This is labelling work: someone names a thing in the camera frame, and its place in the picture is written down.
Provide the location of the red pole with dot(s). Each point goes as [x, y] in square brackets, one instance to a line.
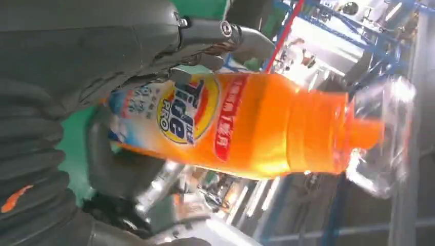
[285, 34]

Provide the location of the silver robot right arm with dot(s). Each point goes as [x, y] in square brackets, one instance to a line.
[163, 183]

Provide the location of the orange detergent bottle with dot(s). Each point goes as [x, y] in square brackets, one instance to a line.
[258, 129]

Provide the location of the green table mat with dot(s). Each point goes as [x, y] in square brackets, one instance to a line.
[73, 159]

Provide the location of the blue metal rack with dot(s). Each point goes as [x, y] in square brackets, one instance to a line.
[374, 47]

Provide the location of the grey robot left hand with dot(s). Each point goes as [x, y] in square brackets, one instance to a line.
[85, 44]

